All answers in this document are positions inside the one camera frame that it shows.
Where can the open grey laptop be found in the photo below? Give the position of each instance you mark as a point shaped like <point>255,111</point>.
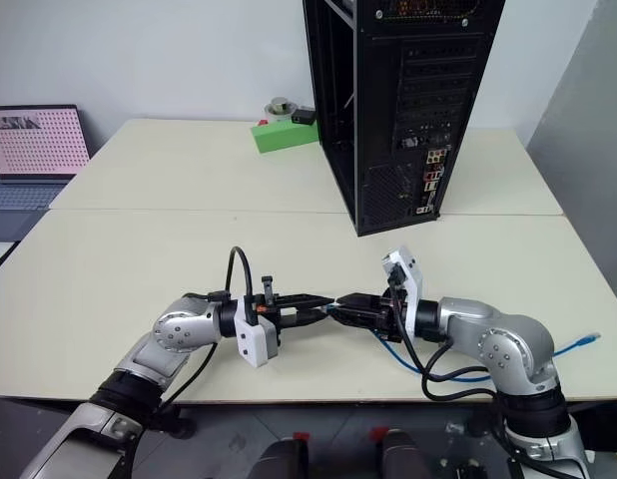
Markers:
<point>34,149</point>

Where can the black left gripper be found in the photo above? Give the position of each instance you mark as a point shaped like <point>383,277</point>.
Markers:
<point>266,312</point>

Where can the silver round metal weight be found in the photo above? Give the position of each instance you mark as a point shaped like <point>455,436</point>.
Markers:
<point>281,107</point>

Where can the dark rounded shape red tab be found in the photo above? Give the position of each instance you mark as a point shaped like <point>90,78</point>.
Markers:
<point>283,456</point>
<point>403,454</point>

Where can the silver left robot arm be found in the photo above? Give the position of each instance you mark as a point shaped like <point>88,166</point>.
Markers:
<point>184,324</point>

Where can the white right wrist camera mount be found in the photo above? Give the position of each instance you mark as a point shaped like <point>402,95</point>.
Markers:
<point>406,279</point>

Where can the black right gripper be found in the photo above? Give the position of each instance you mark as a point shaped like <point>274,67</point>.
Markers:
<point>392,319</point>

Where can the black computer tower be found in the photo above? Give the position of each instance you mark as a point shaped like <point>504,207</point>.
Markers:
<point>383,125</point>

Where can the small black device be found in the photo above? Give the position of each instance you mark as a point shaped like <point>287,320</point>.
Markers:
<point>303,116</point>

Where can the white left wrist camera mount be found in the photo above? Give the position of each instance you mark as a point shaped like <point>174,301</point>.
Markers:
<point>256,344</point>

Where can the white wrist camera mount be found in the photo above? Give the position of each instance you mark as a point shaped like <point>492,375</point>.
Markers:
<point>256,344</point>
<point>406,279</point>

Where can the green rectangular box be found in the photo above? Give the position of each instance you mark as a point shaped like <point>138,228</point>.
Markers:
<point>283,136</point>

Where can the grey partition panel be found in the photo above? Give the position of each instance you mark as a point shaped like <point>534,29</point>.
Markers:
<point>588,149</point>

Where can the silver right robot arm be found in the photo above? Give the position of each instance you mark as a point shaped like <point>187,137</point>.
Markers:
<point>513,339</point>

